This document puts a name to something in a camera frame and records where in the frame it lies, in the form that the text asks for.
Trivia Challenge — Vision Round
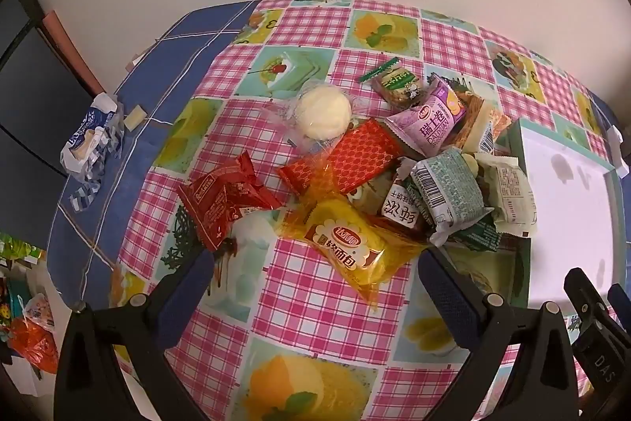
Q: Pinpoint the red white label snack pack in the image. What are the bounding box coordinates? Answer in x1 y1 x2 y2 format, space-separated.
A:
347 170 422 231

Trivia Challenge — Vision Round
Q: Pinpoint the white tray with teal rim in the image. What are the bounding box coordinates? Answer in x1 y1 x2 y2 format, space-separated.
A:
507 118 627 315

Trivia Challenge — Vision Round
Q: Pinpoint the light teal barcode snack pack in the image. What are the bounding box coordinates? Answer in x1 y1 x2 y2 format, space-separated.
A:
410 148 492 247

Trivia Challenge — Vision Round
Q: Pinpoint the small green cracker pack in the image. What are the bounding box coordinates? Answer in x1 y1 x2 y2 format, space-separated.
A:
357 58 425 110

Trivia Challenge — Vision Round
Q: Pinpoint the orange-red patterned wafer pack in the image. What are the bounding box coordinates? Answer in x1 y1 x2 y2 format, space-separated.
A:
277 119 403 196

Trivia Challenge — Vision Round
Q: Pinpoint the pink checkered tablecloth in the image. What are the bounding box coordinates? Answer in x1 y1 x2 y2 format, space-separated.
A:
112 0 605 420

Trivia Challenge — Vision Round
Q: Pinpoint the red candy-wrap snack pack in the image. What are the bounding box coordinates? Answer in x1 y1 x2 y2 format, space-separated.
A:
177 152 281 252

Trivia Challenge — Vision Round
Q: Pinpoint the small cream eraser block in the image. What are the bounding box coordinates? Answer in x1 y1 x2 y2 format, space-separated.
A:
124 105 147 133

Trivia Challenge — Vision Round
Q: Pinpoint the orange plastic bag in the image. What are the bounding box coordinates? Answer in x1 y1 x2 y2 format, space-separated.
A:
9 317 59 374

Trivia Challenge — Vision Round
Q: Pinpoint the round white cake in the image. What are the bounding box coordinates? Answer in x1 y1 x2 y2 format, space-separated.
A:
260 80 369 155

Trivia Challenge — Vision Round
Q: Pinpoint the purple swiss roll pack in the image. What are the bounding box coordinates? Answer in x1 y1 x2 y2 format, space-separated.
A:
385 77 467 157

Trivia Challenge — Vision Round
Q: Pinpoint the blue plaid tablecloth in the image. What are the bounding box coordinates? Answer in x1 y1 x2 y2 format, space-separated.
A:
46 1 257 309

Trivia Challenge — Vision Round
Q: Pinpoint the dark green snack pack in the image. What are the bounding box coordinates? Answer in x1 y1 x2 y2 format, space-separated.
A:
447 216 502 252

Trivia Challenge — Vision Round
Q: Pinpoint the white cream snack pack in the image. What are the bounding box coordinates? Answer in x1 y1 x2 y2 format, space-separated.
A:
474 153 537 238

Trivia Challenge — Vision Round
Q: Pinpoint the crumpled blue white wrapper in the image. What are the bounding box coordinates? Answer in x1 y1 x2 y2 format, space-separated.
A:
60 93 124 184

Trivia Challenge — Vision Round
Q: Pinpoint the beige orange-print snack pack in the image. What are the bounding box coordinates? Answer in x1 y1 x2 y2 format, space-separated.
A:
445 92 512 154

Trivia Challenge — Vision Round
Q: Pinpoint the yellow bread snack pack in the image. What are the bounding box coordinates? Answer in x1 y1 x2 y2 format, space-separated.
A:
276 177 429 309

